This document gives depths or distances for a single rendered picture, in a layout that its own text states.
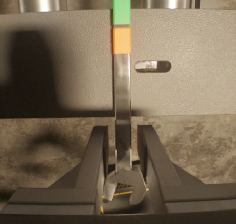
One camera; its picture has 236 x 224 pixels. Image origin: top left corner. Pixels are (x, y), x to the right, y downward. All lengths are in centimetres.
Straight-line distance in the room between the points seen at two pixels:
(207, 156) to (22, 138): 164
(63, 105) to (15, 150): 163
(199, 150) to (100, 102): 157
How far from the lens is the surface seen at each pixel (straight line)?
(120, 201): 142
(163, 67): 46
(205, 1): 61
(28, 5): 46
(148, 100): 15
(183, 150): 164
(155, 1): 43
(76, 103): 16
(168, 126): 149
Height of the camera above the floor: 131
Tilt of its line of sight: 74 degrees down
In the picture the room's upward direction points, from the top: 179 degrees clockwise
